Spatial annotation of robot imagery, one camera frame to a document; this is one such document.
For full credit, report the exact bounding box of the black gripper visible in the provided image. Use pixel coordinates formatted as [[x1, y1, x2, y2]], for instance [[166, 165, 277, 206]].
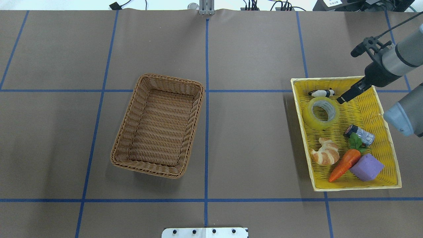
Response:
[[337, 62, 400, 104]]

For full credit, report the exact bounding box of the yellow tape roll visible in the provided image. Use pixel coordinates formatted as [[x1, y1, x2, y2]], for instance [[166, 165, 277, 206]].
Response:
[[302, 97, 340, 131]]

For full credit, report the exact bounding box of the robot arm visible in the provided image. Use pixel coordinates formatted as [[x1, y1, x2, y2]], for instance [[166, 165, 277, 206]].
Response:
[[337, 25, 423, 138]]

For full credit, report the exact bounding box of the yellow woven basket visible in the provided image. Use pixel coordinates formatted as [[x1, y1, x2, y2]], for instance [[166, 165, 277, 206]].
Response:
[[290, 76, 402, 191]]

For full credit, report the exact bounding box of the brown wicker basket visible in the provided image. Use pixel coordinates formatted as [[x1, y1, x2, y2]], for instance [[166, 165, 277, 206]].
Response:
[[110, 74, 205, 179]]

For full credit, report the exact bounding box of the panda figurine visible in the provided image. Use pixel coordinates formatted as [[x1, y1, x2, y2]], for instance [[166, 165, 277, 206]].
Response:
[[308, 88, 335, 98]]

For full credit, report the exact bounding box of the small black-capped jar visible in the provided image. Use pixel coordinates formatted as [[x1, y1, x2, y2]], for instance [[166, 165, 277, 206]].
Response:
[[343, 124, 376, 147]]

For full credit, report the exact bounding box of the toy carrot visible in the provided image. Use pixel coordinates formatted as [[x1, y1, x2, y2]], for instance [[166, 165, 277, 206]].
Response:
[[329, 132, 367, 182]]

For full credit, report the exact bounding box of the toy croissant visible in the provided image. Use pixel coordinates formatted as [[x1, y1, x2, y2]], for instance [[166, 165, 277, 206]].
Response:
[[309, 137, 340, 165]]

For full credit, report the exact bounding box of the purple foam block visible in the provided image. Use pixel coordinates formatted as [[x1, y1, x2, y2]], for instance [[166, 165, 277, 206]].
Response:
[[349, 153, 385, 182]]

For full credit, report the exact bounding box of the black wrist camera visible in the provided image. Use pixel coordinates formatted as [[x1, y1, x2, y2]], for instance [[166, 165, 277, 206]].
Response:
[[350, 37, 394, 62]]

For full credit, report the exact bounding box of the aluminium post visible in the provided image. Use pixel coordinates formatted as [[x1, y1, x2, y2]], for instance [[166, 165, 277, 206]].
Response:
[[198, 0, 215, 16]]

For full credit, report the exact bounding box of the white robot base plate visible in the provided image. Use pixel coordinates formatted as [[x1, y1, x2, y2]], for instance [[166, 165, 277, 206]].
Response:
[[161, 227, 249, 238]]

